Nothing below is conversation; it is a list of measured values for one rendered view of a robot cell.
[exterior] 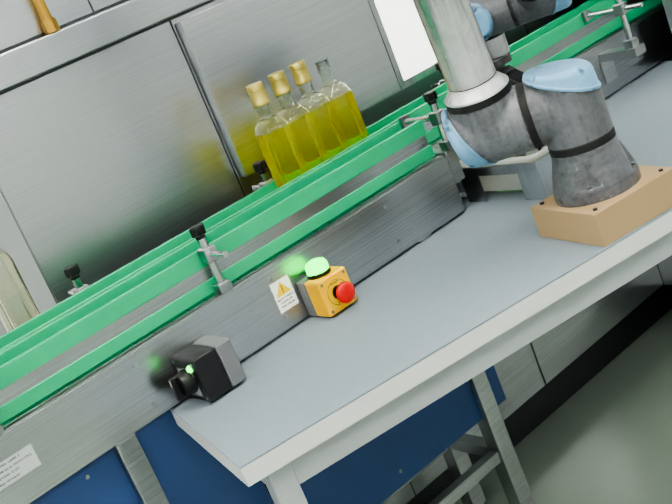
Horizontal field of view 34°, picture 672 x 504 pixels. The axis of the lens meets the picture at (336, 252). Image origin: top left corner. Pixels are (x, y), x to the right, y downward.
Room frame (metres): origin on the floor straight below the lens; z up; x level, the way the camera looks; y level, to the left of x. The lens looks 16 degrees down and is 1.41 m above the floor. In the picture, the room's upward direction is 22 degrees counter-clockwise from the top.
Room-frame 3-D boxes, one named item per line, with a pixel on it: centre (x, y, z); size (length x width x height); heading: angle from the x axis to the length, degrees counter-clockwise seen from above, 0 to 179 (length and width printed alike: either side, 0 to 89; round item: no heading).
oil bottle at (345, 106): (2.24, -0.12, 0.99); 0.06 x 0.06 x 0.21; 33
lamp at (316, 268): (1.91, 0.04, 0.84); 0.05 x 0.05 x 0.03
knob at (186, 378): (1.72, 0.32, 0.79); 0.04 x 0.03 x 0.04; 33
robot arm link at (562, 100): (1.80, -0.45, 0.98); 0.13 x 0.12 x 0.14; 72
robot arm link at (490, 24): (2.05, -0.42, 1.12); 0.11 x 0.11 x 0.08; 72
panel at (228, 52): (2.49, -0.26, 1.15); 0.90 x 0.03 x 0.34; 123
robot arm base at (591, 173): (1.80, -0.46, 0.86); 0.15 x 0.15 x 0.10
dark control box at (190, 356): (1.75, 0.28, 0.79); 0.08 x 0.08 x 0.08; 33
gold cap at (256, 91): (2.14, 0.02, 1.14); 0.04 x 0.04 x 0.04
